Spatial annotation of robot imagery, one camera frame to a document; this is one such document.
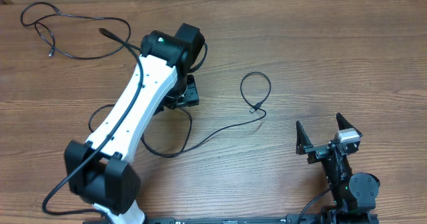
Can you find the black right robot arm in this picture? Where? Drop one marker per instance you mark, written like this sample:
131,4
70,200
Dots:
354,194

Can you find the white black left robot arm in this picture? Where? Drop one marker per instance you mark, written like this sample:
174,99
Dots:
99,170

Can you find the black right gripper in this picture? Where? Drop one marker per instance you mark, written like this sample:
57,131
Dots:
318,152

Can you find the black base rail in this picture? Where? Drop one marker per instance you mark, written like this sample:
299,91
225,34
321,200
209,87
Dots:
288,219

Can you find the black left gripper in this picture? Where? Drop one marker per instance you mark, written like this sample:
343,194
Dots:
191,97

